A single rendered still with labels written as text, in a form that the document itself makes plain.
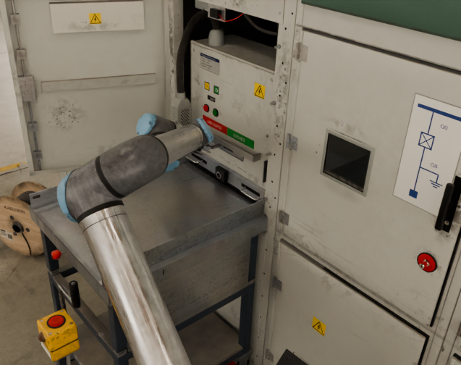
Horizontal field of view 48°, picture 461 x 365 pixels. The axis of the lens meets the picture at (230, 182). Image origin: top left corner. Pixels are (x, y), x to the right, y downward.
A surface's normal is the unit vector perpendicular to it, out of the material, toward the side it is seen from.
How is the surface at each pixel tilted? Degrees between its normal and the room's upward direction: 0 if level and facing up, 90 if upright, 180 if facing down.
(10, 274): 0
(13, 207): 90
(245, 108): 90
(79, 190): 59
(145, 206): 0
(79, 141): 90
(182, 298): 90
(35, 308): 0
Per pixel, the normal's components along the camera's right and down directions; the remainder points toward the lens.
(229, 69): -0.76, 0.29
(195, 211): 0.04, -0.87
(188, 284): 0.65, 0.40
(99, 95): 0.34, 0.48
